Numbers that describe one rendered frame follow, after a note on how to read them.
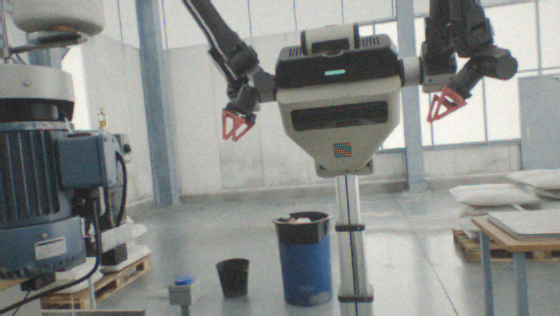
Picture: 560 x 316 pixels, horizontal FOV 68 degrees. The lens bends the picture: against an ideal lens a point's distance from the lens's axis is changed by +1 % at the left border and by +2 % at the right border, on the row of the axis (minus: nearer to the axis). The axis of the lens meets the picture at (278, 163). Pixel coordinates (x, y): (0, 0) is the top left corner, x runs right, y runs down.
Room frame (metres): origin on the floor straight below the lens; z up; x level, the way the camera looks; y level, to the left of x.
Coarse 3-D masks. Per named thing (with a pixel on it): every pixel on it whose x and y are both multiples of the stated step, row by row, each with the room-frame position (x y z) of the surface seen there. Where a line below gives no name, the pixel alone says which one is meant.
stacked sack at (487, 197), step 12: (468, 192) 3.99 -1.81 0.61; (480, 192) 3.86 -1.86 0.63; (492, 192) 3.82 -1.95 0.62; (504, 192) 3.76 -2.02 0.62; (516, 192) 3.75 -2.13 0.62; (528, 192) 3.83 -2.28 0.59; (468, 204) 3.82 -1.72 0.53; (480, 204) 3.78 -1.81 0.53; (492, 204) 3.74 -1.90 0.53; (504, 204) 3.71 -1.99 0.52
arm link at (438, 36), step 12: (432, 0) 1.06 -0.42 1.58; (444, 0) 1.04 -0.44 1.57; (432, 12) 1.07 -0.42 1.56; (444, 12) 1.05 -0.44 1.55; (432, 24) 1.07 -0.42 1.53; (444, 24) 1.07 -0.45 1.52; (432, 36) 1.10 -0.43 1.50; (444, 36) 1.06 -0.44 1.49; (432, 48) 1.12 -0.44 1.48; (444, 48) 1.08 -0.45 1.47
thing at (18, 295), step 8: (8, 288) 1.10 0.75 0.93; (16, 288) 1.10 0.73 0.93; (0, 296) 1.11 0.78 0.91; (8, 296) 1.10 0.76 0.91; (16, 296) 1.10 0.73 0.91; (24, 296) 1.09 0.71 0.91; (0, 304) 1.11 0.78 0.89; (8, 304) 1.10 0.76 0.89; (24, 304) 1.10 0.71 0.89; (32, 304) 1.09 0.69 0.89; (40, 304) 1.09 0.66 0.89; (8, 312) 1.10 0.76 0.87; (16, 312) 1.10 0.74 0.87; (24, 312) 1.10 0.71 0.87; (32, 312) 1.09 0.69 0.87; (40, 312) 1.09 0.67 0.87
